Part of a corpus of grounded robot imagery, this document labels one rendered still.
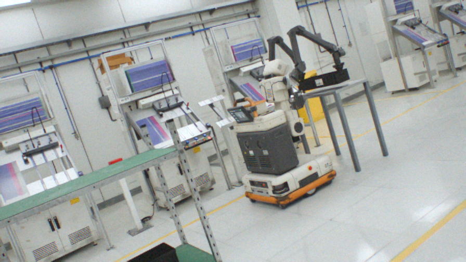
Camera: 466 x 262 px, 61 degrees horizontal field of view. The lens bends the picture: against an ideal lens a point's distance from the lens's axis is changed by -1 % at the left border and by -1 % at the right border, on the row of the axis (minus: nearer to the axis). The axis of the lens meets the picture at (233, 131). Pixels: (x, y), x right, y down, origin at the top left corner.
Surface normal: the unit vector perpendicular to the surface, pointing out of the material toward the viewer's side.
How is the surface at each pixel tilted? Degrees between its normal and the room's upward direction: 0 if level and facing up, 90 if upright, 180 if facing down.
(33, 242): 90
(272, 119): 90
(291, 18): 90
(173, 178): 90
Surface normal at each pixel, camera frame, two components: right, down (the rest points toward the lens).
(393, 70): -0.81, 0.33
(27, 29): 0.51, -0.05
